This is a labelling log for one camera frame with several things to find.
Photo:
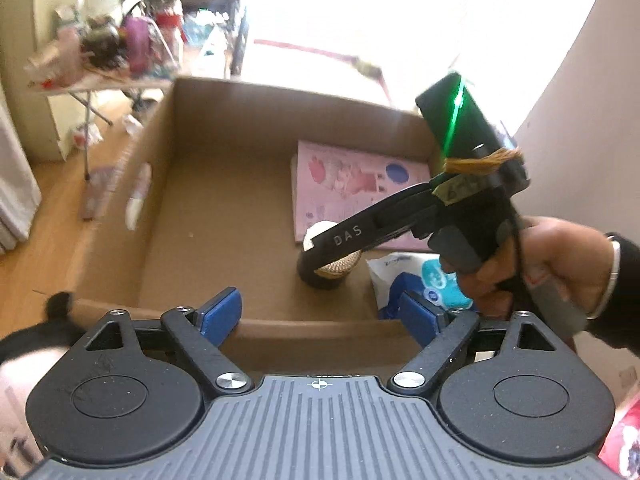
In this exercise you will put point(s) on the magenta plastic bottle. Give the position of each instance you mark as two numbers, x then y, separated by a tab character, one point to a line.
136	45

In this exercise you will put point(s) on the dark jar with gold lid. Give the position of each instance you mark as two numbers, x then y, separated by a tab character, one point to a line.
330	277

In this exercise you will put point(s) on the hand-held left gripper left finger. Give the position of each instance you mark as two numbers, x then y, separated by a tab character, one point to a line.
220	310

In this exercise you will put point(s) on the person's right forearm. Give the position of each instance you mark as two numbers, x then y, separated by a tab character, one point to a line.
625	290

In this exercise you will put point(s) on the pink cartoon booklet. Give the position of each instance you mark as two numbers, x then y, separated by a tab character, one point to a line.
325	185

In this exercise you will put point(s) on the person's right hand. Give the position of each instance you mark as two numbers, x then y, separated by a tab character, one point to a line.
565	255

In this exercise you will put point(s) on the plush doll with red top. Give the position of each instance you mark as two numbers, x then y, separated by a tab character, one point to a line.
30	360

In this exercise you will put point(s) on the brown cardboard box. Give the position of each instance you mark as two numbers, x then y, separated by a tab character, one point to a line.
225	200

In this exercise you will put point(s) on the red lidded thermos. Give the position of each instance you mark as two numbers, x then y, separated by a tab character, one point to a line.
169	30

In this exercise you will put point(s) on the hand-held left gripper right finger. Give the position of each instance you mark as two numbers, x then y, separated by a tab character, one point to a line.
417	317

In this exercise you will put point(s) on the folding table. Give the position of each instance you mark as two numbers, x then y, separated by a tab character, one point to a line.
95	82

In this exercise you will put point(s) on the blue white wet wipes pack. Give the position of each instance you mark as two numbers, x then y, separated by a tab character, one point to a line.
390	275

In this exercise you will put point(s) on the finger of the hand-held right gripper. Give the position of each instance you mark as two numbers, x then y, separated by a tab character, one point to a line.
345	240

